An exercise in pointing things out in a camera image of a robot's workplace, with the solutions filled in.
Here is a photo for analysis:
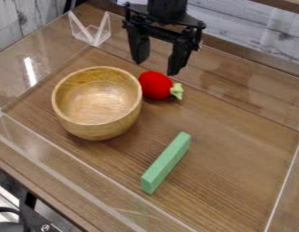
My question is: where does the wooden bowl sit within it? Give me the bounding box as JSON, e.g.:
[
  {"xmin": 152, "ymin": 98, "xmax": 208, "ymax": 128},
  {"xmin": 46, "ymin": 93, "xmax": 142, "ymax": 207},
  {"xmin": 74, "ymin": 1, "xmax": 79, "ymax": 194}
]
[{"xmin": 51, "ymin": 66, "xmax": 143, "ymax": 140}]

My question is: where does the black table leg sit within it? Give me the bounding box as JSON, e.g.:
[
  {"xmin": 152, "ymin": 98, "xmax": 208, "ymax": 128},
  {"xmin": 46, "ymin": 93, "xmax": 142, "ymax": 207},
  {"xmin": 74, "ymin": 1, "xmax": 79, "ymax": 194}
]
[{"xmin": 24, "ymin": 192, "xmax": 38, "ymax": 209}]

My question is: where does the black cable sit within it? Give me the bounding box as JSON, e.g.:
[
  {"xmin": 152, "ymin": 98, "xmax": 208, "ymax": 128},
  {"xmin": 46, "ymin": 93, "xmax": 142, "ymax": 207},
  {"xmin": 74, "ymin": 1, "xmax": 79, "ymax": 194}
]
[{"xmin": 0, "ymin": 207, "xmax": 30, "ymax": 232}]

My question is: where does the clear acrylic corner bracket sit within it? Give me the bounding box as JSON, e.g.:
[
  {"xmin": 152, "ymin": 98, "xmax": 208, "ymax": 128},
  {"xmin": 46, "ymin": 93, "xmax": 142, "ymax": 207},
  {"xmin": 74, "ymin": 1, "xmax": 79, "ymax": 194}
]
[{"xmin": 68, "ymin": 12, "xmax": 111, "ymax": 47}]

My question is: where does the green rectangular block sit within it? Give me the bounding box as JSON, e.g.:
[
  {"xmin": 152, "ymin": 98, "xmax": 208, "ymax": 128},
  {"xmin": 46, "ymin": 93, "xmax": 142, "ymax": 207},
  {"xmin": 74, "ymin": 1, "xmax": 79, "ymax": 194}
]
[{"xmin": 140, "ymin": 131, "xmax": 191, "ymax": 195}]

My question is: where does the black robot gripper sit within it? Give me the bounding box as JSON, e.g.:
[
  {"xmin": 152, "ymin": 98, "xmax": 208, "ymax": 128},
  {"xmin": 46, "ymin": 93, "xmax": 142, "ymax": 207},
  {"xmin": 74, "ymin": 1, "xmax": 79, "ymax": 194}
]
[{"xmin": 124, "ymin": 0, "xmax": 207, "ymax": 76}]

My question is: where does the red plush strawberry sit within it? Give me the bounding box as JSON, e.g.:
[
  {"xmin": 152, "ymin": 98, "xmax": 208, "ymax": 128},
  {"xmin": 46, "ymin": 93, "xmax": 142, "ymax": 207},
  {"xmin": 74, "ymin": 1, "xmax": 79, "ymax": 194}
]
[{"xmin": 138, "ymin": 71, "xmax": 184, "ymax": 100}]

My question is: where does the black metal base plate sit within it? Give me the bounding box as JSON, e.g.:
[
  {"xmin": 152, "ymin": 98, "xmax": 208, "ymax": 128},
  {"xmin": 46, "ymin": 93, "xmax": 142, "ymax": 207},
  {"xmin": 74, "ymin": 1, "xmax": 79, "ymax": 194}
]
[{"xmin": 20, "ymin": 205, "xmax": 62, "ymax": 232}]

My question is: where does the clear acrylic tray wall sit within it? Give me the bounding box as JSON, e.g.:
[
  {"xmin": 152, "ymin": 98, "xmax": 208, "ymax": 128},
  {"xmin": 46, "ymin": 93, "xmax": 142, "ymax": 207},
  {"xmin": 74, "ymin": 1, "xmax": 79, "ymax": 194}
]
[{"xmin": 0, "ymin": 109, "xmax": 196, "ymax": 232}]

